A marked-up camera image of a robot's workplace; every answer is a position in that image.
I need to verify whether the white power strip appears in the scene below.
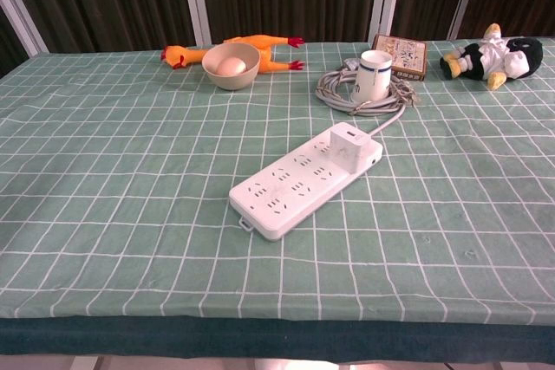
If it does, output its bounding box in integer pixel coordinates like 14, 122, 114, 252
228, 127, 384, 243

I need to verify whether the white cube charger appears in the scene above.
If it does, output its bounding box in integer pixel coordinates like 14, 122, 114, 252
329, 122, 376, 175

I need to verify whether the beige bowl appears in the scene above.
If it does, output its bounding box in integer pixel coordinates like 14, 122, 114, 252
201, 42, 261, 91

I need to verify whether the pale egg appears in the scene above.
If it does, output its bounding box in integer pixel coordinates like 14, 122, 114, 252
215, 56, 247, 76

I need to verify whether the white paper cup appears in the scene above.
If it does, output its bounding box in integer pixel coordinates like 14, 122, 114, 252
350, 49, 394, 102

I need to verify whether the yellow rubber chicken toy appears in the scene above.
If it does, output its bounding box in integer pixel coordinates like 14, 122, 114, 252
160, 34, 306, 73

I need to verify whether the green checked tablecloth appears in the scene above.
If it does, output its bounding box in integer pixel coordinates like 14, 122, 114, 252
0, 38, 555, 326

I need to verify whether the brown printed box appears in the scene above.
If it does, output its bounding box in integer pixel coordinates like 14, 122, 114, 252
371, 34, 428, 81

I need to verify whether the black white penguin plush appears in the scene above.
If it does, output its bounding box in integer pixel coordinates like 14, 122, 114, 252
439, 23, 545, 91

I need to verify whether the grey cable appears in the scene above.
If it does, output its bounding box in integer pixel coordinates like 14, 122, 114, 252
315, 57, 421, 135

